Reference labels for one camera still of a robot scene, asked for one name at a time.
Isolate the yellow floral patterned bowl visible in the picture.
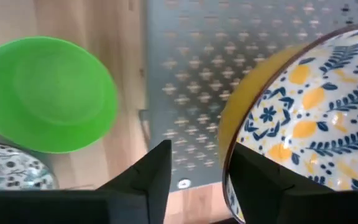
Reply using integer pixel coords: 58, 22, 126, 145
218, 23, 358, 224

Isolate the teal floral patterned bowl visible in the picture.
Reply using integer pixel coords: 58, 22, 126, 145
0, 142, 58, 191

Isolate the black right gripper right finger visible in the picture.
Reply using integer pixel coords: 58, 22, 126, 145
228, 142, 358, 224

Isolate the grey perforated metal shelf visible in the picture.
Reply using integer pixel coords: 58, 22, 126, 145
138, 0, 358, 192

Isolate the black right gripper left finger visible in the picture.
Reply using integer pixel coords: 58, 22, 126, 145
0, 139, 173, 224

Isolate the green plastic bowl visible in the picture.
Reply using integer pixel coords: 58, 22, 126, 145
0, 35, 119, 154

